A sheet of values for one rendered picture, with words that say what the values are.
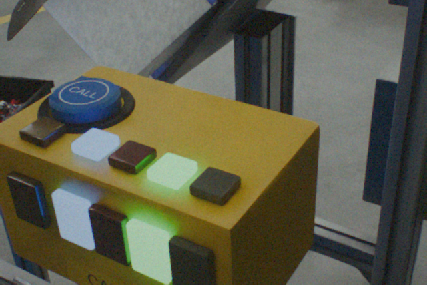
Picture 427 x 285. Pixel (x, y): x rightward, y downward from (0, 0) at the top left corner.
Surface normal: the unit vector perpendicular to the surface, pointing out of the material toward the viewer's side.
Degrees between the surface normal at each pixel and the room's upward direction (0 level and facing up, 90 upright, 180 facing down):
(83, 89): 0
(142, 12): 55
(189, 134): 0
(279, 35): 90
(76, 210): 90
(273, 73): 90
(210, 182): 0
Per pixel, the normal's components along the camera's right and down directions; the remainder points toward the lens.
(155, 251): -0.52, 0.47
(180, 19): 0.04, -0.05
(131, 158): -0.04, -0.85
